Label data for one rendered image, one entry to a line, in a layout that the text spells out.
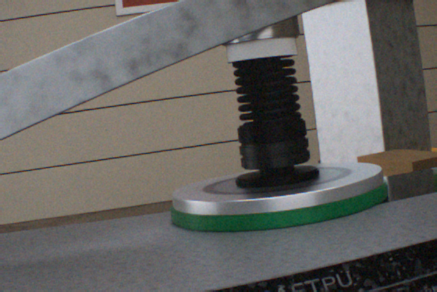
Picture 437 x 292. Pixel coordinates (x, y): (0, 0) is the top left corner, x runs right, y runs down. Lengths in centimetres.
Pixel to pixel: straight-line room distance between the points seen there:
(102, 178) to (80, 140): 43
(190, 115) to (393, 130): 543
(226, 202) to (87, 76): 16
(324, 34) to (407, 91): 22
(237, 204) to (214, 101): 626
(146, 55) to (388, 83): 91
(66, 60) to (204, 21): 13
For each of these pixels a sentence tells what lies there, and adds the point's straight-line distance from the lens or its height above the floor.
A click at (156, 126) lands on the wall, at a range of 673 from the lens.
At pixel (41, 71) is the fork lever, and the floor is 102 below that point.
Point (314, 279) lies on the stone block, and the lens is 44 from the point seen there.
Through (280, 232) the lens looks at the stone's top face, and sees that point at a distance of 57.
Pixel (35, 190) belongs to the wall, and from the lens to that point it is 669.
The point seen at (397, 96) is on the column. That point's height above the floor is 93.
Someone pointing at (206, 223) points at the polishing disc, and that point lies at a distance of 61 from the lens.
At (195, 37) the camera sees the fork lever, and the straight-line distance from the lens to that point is 59.
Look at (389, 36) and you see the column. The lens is 146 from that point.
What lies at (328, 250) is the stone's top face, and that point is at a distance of 49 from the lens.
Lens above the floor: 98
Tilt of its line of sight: 4 degrees down
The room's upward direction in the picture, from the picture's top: 7 degrees counter-clockwise
